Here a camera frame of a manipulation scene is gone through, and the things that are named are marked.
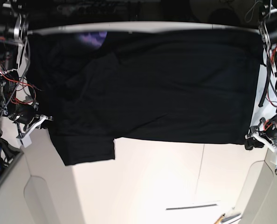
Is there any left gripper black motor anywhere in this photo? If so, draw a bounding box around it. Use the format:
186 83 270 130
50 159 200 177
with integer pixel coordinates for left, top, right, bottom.
244 118 277 150

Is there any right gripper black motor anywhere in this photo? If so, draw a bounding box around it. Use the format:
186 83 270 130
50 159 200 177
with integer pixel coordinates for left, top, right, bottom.
9 104 53 138

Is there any black T-shirt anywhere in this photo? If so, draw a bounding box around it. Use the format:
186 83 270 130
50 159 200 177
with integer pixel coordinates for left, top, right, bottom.
27 29 263 166

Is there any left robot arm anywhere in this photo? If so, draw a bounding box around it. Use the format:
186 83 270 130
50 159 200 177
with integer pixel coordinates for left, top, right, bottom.
244 0 277 150

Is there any yellow handled tool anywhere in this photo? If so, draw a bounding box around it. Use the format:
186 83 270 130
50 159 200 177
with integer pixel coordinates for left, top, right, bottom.
214 213 225 224

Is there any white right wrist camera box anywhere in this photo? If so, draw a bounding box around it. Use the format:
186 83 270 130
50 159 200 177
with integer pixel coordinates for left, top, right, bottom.
16 135 32 148

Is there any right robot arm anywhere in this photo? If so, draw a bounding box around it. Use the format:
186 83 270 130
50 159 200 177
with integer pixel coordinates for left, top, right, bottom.
0 0 52 140

